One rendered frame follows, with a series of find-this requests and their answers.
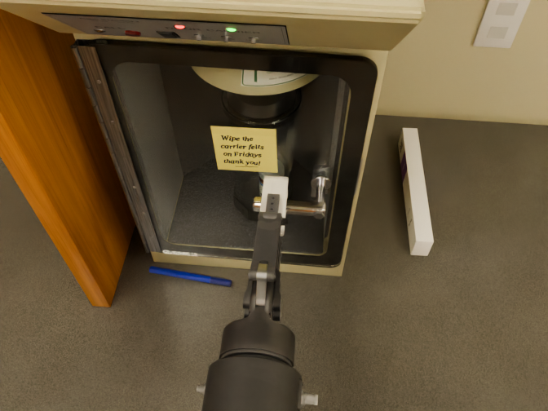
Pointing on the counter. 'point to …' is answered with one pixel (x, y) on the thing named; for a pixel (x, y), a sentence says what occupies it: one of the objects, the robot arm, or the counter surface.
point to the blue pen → (190, 276)
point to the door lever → (310, 208)
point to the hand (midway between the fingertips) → (274, 205)
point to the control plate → (269, 33)
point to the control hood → (293, 15)
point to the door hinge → (103, 125)
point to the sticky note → (245, 148)
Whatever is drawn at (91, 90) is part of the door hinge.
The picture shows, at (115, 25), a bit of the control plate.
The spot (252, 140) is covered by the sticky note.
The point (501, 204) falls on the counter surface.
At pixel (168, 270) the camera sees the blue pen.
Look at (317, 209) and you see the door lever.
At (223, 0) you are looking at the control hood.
